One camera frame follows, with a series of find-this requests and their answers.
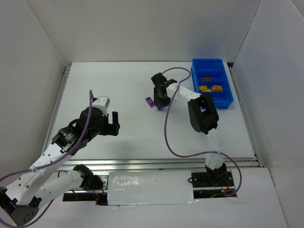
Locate purple rectangular lego brick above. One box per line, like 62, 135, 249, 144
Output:
145, 97, 154, 107

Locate yellow lego brick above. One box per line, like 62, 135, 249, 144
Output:
199, 85, 212, 92

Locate long brown lego plate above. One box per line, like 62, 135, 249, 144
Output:
201, 77, 212, 81

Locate yellow round orange-print lego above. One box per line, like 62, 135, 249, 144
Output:
211, 85, 223, 92

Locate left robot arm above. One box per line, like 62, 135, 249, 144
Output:
0, 107, 120, 228

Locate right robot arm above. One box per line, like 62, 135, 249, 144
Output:
151, 73, 227, 184

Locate blue compartment bin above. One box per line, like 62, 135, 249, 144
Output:
191, 58, 234, 109

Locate white taped panel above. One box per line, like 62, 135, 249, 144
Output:
107, 171, 194, 206

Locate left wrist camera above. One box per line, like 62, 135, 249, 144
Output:
92, 96, 110, 116

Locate aluminium front rail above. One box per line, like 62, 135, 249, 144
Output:
58, 158, 262, 171

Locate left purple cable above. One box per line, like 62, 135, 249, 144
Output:
0, 89, 95, 226

